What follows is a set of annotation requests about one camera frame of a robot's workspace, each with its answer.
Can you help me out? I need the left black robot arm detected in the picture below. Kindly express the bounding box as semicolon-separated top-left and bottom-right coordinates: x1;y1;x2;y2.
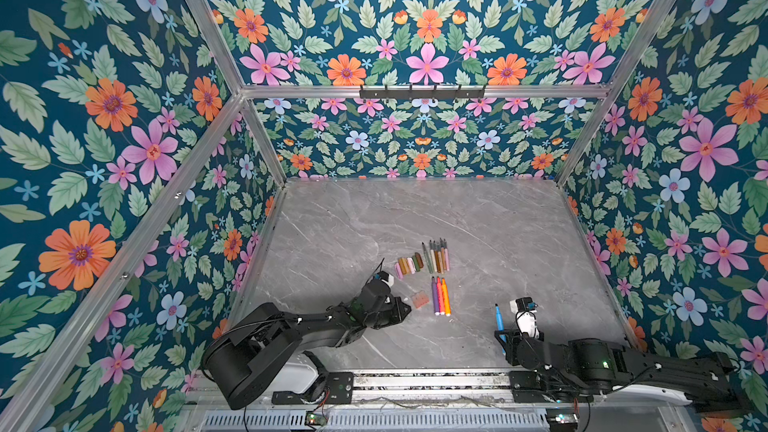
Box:
201;272;412;410

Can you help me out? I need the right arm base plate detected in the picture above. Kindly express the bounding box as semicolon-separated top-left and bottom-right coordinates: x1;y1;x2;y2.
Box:
508;370;593;404

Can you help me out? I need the purple marker pen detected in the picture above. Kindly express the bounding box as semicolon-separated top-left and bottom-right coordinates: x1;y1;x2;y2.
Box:
430;276;440;316

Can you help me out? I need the blue marker pen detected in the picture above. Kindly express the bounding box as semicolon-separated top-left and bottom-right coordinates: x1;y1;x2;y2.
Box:
494;304;504;331

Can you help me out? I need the ochre brown marker pen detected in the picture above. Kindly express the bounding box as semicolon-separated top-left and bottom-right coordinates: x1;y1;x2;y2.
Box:
437;238;448;273

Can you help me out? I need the red marker pen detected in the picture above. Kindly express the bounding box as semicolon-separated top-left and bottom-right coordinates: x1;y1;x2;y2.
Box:
435;277;446;315

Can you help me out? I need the aluminium front rail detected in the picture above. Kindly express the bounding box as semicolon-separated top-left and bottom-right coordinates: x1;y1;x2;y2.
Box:
185;368;679;409

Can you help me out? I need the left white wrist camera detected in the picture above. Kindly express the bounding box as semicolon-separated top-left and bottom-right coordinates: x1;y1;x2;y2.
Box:
374;271;395;288

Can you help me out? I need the dark green brown marker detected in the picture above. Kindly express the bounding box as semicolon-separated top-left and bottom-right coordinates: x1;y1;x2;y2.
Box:
422;243;435;275

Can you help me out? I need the ochre pen cap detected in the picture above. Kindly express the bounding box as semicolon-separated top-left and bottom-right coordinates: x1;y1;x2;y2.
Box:
398;257;410;275

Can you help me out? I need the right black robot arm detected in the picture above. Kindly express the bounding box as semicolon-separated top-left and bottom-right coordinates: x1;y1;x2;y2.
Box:
494;330;751;418

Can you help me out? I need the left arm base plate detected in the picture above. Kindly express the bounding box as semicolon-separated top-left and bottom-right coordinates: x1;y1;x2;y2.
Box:
271;372;355;405

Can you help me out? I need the black hook bar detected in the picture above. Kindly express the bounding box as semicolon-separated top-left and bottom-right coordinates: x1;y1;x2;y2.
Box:
358;84;486;102

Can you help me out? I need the orange marker pen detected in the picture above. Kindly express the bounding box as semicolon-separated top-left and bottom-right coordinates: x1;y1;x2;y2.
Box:
440;278;452;316

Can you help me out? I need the white vented cable duct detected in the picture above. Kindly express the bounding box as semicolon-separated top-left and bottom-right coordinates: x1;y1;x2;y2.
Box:
197;408;550;431

